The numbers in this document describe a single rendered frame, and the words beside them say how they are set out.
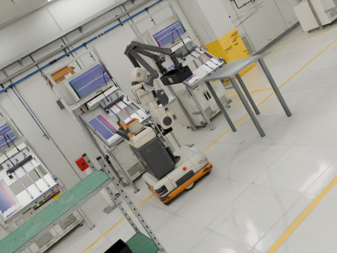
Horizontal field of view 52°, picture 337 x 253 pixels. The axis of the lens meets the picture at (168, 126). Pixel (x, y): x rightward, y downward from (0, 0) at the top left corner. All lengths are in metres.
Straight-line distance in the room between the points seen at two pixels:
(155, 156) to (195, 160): 0.44
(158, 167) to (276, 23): 6.09
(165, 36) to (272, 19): 4.01
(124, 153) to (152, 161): 1.30
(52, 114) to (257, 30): 4.95
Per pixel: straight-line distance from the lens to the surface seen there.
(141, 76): 3.74
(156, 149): 3.63
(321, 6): 7.65
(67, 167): 6.38
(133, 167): 4.94
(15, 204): 4.44
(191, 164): 3.74
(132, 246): 2.73
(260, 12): 8.77
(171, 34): 5.54
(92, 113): 4.91
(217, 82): 5.64
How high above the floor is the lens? 1.52
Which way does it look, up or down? 13 degrees down
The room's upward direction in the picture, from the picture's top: 32 degrees counter-clockwise
